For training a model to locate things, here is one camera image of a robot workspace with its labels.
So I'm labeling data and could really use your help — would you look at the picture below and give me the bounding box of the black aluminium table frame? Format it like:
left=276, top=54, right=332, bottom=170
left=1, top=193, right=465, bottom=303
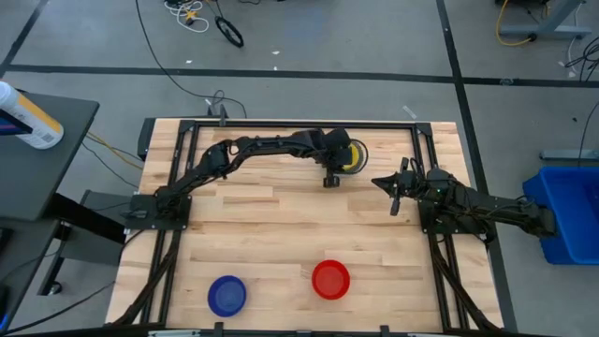
left=110, top=119, right=504, bottom=337

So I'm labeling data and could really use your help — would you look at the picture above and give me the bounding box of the bundle of black cables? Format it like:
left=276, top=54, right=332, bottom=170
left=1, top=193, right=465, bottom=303
left=563, top=35, right=599, bottom=83

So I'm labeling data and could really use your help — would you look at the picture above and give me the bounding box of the thin black cable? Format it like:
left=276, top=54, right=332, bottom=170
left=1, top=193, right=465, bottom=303
left=0, top=280, right=116, bottom=336

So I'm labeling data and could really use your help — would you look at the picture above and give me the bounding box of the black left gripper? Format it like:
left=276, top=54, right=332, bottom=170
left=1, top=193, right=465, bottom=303
left=314, top=128, right=352, bottom=189

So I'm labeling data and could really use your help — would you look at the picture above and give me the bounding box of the red plastic bowl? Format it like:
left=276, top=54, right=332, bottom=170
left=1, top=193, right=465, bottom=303
left=311, top=259, right=351, bottom=300

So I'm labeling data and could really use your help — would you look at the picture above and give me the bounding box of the dark flat device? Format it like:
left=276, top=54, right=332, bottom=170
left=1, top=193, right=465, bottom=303
left=0, top=110, right=34, bottom=137

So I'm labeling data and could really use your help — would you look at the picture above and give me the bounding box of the yellow plastic bowl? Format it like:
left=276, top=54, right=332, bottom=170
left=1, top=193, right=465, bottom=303
left=343, top=139, right=365, bottom=174

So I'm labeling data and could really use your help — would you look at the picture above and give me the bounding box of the blue plastic bin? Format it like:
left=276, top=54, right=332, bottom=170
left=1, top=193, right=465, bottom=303
left=522, top=166, right=599, bottom=267

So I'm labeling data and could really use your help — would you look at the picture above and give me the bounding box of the long black floor cable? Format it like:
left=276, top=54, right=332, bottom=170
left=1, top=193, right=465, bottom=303
left=134, top=0, right=248, bottom=119

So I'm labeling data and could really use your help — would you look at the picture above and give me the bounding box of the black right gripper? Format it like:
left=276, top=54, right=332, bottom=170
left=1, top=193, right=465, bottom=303
left=372, top=157, right=425, bottom=217

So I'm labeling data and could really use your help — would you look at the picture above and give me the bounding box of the white bottle with yellow label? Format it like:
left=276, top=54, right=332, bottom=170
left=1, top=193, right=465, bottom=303
left=0, top=80, right=66, bottom=150

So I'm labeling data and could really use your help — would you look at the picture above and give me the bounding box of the white cable with yellow plug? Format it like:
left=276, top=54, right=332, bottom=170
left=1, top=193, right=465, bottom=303
left=163, top=0, right=211, bottom=34

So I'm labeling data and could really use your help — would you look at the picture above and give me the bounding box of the black side table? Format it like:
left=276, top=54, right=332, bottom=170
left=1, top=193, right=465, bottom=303
left=0, top=91, right=101, bottom=221

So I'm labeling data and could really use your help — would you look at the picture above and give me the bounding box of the grey desk foot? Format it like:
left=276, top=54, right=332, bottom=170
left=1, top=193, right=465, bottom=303
left=539, top=148, right=599, bottom=163
left=497, top=0, right=593, bottom=41

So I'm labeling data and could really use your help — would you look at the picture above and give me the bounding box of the dark blue plastic bowl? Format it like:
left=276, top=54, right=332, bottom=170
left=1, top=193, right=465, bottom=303
left=207, top=274, right=248, bottom=318

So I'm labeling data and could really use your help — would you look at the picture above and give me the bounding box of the grey stand base plate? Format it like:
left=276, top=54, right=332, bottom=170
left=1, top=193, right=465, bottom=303
left=60, top=189, right=141, bottom=268

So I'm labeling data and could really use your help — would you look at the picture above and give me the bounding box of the coiled black cable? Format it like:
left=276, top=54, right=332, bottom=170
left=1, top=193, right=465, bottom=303
left=213, top=15, right=245, bottom=49

